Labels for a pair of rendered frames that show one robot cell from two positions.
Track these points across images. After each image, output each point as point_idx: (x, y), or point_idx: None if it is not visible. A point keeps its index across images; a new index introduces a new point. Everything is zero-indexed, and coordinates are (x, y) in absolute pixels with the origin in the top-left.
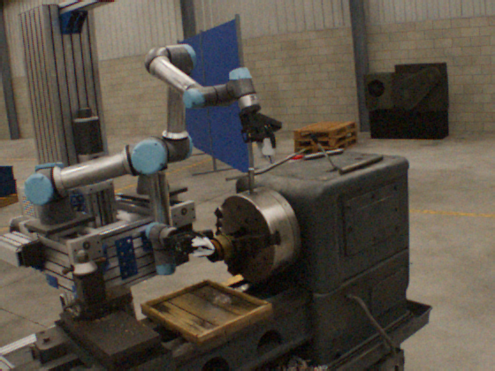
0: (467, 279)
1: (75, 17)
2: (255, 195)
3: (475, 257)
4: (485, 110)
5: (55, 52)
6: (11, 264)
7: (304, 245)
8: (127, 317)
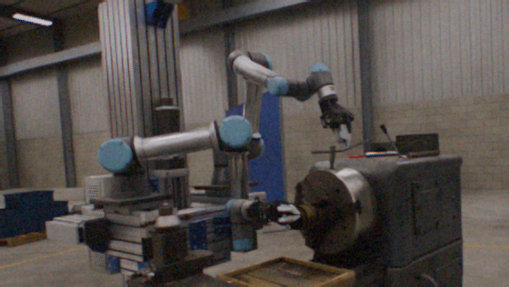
0: None
1: (161, 9)
2: (335, 170)
3: (489, 277)
4: (470, 172)
5: (138, 40)
6: (55, 283)
7: (379, 219)
8: (210, 278)
